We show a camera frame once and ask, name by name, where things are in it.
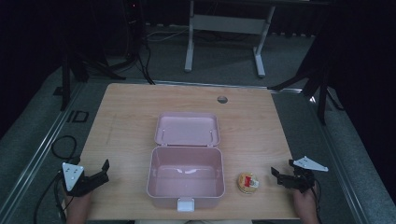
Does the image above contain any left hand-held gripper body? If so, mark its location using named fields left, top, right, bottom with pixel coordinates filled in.
left=61, top=161, right=101, bottom=198

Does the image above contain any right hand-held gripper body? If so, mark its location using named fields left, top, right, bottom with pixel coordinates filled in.
left=279, top=155, right=330, bottom=194

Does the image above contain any person's right hand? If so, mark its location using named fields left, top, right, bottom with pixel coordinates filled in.
left=291, top=184, right=321, bottom=224

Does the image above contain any person's left hand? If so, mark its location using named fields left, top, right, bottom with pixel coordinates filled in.
left=64, top=189, right=93, bottom=224

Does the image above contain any round wrapped pastry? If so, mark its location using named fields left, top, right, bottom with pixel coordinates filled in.
left=236, top=171, right=261, bottom=195

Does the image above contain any pink plastic lidded box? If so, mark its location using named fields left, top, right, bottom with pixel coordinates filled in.
left=146, top=111, right=226, bottom=213

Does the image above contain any black tripod stand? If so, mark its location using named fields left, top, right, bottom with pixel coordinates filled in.
left=59, top=49, right=127, bottom=112
left=268, top=43, right=346, bottom=126

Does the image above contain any dark computer tower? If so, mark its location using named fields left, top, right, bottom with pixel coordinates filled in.
left=121, top=0, right=147, bottom=61

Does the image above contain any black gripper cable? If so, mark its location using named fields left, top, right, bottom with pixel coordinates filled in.
left=33, top=171, right=67, bottom=224
left=310, top=185, right=323, bottom=224

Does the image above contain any black looped cable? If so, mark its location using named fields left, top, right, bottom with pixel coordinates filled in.
left=50, top=134, right=78, bottom=164

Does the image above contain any black floor cable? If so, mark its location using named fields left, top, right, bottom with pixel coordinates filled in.
left=135, top=39, right=156, bottom=86

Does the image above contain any white floor cable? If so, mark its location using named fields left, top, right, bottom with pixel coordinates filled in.
left=145, top=28, right=189, bottom=44

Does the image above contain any white desk frame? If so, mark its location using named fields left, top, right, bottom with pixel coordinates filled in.
left=183, top=0, right=277, bottom=78

